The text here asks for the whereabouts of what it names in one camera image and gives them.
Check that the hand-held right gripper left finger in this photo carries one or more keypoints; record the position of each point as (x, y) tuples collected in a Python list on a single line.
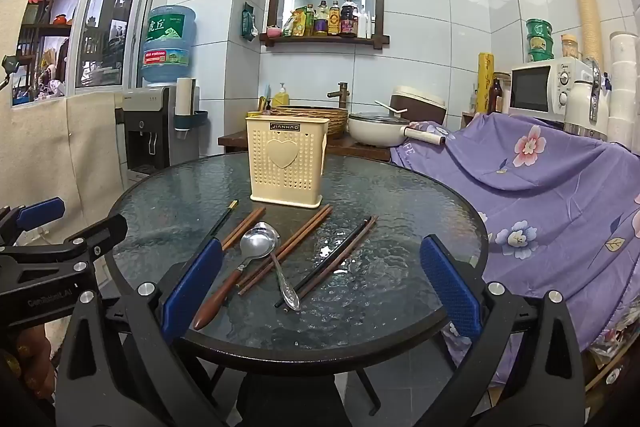
[(192, 292)]

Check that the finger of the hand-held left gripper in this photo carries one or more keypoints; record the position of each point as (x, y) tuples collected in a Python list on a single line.
[(95, 233), (40, 212)]

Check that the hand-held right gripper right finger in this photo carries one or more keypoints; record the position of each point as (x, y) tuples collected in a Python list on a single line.
[(450, 287)]

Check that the black chopstick with gold tip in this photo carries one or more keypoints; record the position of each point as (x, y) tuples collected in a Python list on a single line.
[(225, 218)]

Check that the small steel spoon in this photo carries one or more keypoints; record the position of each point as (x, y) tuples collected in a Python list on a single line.
[(281, 278)]

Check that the brown wooden chopsticks pair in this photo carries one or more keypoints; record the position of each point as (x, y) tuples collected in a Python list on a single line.
[(300, 240)]

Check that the plain black chopstick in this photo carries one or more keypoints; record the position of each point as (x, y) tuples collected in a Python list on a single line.
[(325, 261)]

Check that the cream plastic utensil holder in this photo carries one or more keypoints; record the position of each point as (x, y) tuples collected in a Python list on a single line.
[(287, 177)]

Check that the person's left hand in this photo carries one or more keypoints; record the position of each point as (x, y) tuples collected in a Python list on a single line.
[(32, 359)]

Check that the beige cloth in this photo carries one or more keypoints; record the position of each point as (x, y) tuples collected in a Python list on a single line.
[(90, 157)]

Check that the round glass table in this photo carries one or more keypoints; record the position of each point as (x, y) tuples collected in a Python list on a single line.
[(400, 207)]

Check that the grey water dispenser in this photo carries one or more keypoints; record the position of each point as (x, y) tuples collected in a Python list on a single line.
[(145, 127)]

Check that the purple floral cloth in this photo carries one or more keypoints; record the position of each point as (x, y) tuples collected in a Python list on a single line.
[(550, 207)]

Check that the teal clamp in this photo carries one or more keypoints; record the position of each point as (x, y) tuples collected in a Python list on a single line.
[(9, 67)]

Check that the white cup dispenser tube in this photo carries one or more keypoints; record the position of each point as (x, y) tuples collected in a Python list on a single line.
[(185, 94)]

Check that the white pan with glass lid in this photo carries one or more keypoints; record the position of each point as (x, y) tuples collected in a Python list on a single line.
[(370, 132)]

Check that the brown and cream rice cooker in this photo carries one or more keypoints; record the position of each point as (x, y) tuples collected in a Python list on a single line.
[(425, 107)]

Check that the white framed window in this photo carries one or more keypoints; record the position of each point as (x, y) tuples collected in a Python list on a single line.
[(85, 32)]

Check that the white ladle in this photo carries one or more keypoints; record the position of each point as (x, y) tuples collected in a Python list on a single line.
[(392, 108)]

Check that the yellow cup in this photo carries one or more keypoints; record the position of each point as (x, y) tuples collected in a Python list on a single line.
[(254, 113)]

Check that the brown glass bottle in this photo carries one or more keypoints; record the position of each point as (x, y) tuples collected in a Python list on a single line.
[(496, 97)]

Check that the woven wicker basket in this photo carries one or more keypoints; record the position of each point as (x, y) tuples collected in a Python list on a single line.
[(336, 122)]

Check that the yellow wrap roll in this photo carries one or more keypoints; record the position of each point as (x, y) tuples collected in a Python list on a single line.
[(486, 82)]

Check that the yellow soap pump bottle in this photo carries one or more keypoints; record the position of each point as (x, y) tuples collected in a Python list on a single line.
[(281, 99)]

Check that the white microwave oven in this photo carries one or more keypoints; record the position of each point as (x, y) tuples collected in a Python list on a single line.
[(535, 87)]

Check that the bronze faucet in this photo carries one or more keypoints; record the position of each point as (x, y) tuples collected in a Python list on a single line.
[(342, 94)]

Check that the white electric kettle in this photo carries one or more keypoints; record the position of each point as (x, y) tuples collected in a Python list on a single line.
[(580, 107)]

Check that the green lidded tub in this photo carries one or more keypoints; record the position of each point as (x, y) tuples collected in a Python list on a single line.
[(539, 27), (539, 43), (539, 56)]

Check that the green hanging packet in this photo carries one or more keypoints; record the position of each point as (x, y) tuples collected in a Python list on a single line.
[(248, 22)]

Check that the clear jar with lid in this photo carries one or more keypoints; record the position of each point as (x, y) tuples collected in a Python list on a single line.
[(570, 48)]

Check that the pink small bowl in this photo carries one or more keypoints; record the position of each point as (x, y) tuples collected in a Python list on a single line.
[(273, 32)]

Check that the stack of white cups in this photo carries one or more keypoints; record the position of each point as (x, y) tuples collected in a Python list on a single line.
[(625, 82)]

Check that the white slim bottle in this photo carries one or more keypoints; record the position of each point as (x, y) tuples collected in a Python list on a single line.
[(369, 27)]

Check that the dark soy sauce bottle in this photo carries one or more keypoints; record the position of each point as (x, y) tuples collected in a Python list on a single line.
[(349, 22)]

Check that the green and yellow packet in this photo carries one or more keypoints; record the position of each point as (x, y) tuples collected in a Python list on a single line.
[(291, 24)]

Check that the amber sauce bottle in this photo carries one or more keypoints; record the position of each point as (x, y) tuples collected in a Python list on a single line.
[(334, 19)]

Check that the purple label sauce bottle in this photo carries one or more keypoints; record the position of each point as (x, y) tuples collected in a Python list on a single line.
[(321, 24)]

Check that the yellow oil bottle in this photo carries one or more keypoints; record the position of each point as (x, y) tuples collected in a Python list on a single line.
[(307, 22)]

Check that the tall stack of beige cups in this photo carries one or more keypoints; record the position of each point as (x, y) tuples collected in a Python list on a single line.
[(587, 7)]

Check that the dark wooden wall shelf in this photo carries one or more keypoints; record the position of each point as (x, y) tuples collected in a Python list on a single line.
[(272, 7)]

